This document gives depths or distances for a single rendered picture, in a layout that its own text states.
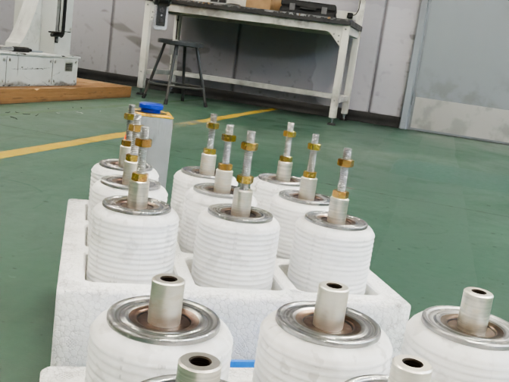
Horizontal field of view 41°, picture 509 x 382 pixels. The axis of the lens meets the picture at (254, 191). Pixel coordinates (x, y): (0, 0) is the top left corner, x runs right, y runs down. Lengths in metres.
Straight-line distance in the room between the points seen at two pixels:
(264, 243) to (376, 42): 5.05
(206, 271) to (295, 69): 5.13
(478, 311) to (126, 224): 0.36
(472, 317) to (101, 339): 0.27
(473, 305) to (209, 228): 0.33
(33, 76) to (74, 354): 3.49
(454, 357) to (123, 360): 0.23
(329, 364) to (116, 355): 0.14
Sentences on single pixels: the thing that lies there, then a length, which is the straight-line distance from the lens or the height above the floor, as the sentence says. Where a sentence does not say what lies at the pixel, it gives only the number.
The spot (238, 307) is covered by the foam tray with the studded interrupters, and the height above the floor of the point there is 0.17.
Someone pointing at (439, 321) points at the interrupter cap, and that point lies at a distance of 0.54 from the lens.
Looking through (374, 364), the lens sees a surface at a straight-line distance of 0.47.
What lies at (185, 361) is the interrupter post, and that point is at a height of 0.28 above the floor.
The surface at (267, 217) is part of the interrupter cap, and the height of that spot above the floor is 0.25.
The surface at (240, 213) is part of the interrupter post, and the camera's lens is 0.77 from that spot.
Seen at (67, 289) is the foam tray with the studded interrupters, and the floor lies 0.18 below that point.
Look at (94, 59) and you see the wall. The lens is 6.51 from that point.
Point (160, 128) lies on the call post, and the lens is 1.13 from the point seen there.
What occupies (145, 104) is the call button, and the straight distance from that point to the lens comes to 1.14.
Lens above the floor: 0.43
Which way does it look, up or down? 11 degrees down
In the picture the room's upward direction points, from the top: 8 degrees clockwise
